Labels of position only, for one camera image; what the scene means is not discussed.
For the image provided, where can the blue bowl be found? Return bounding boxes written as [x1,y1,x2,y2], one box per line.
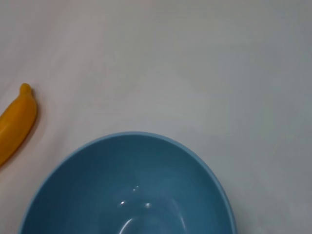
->
[17,131,237,234]

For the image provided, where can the yellow banana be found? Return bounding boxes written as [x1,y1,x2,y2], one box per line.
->
[0,83,38,168]

